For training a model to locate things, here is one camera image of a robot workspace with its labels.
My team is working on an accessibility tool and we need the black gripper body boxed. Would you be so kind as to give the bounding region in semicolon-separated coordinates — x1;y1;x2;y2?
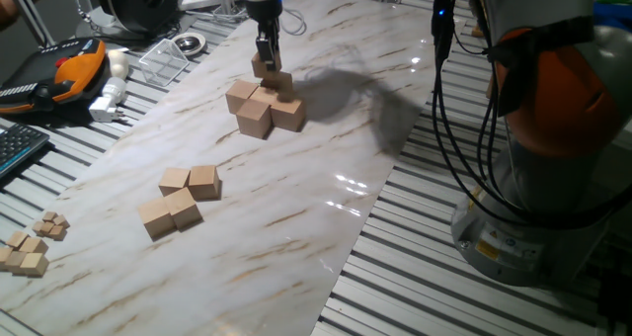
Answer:
245;0;285;41

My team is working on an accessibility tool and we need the person left forearm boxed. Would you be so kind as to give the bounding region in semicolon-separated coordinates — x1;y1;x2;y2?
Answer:
0;0;22;31

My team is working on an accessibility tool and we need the round white tape roll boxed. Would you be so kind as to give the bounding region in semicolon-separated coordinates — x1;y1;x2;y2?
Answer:
171;32;207;57

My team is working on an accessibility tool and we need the clear plastic box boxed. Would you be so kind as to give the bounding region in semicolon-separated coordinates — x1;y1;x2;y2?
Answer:
138;38;191;88

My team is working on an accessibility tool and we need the black filament spool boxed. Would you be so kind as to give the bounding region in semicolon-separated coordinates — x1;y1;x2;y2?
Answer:
96;0;180;35

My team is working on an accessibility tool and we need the white egg-shaped object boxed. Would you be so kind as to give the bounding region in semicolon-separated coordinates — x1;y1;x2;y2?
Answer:
107;48;130;80

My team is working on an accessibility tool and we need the white power adapter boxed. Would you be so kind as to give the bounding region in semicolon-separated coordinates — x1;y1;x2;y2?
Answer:
88;76;128;124

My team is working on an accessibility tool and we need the marble pattern table sheet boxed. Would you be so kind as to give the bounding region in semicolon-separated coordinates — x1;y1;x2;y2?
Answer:
0;0;438;336

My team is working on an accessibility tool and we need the orange black teach pendant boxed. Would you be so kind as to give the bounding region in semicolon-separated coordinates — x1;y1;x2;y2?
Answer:
0;37;109;116

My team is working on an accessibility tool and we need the slanted metal stand pole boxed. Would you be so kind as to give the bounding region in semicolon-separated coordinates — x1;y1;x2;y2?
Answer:
3;0;56;48

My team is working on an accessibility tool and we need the black computer keyboard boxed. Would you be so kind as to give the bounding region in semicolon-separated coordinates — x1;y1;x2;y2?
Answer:
0;123;51;180

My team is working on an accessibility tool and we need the blue bag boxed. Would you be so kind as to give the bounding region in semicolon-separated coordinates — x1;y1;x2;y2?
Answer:
593;0;632;31

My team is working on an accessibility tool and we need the black usb cable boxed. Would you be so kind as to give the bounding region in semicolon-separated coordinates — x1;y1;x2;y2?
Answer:
432;32;632;228
430;0;632;228

